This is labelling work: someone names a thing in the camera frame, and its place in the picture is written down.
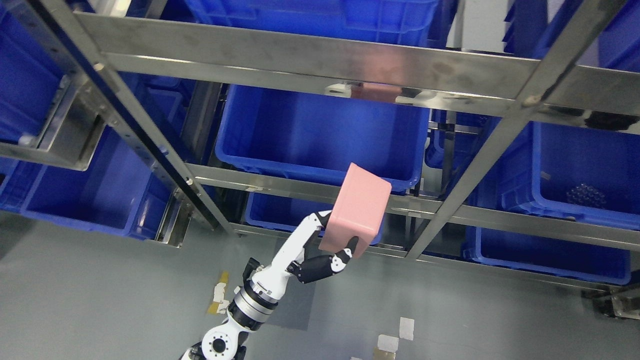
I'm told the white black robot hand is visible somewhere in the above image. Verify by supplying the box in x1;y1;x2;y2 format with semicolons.
253;210;359;297

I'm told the pink plastic storage box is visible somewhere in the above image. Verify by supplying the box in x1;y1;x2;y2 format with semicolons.
318;162;393;259

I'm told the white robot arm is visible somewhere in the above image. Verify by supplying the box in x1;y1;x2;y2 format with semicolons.
181;210;359;360

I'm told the large blue centre shelf bin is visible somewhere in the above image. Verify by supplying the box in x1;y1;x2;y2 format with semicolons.
215;85;430;193

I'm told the blue bin left shelf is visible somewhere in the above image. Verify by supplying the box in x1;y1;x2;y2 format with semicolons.
0;70;195;240

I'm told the blue bin shelf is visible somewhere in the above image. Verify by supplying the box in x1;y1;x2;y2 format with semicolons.
0;70;195;240
468;121;640;231
185;0;442;47

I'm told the blue bin top shelf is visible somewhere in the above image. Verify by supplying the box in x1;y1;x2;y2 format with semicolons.
185;0;442;47

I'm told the blue bin right shelf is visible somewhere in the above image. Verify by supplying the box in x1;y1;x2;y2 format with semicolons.
468;121;640;231

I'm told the blue bin lower centre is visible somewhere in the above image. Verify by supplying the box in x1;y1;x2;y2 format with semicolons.
244;192;386;246

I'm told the blue bin lower right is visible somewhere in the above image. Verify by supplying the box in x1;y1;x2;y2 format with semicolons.
461;227;632;285

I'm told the steel shelf rack frame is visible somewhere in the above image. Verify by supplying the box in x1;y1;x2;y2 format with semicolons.
1;0;639;272

